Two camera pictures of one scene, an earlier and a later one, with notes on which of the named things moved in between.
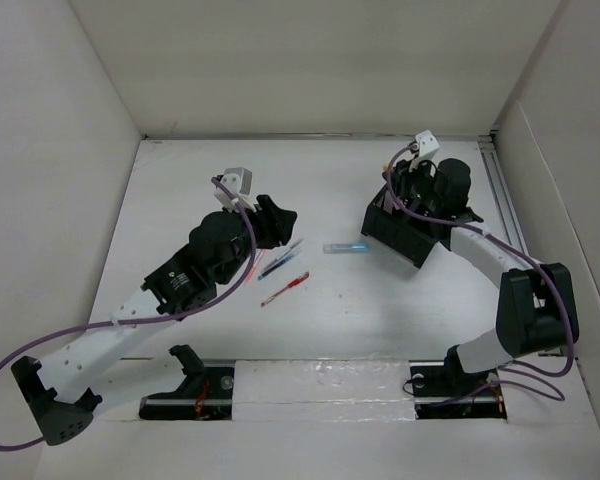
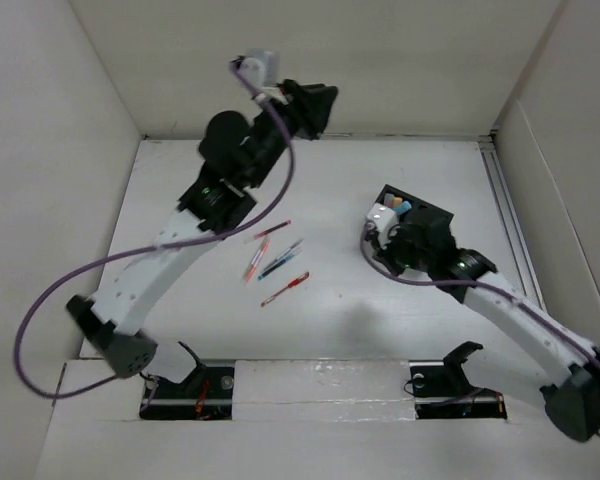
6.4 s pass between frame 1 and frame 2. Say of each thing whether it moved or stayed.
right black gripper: moved
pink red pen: stayed
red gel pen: stayed
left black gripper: moved
